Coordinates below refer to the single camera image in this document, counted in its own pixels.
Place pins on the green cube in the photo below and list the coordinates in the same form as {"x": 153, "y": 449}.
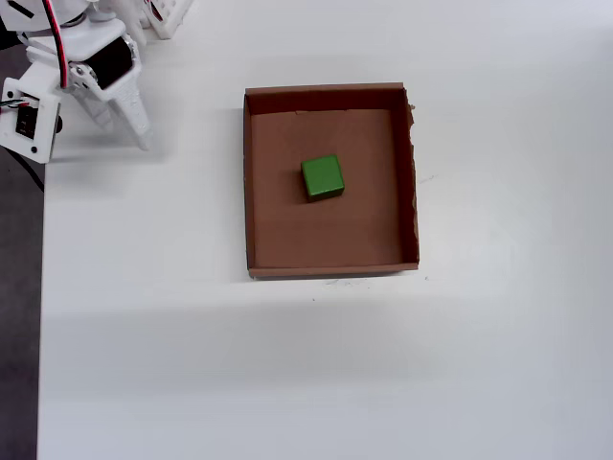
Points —
{"x": 322, "y": 175}

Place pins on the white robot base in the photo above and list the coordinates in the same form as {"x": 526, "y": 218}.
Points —
{"x": 167, "y": 21}

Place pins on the brown cardboard box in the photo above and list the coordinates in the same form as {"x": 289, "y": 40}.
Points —
{"x": 364, "y": 230}

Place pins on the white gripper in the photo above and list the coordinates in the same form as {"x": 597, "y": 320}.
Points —
{"x": 108, "y": 66}

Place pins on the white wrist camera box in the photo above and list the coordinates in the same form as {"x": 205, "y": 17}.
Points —
{"x": 43, "y": 134}

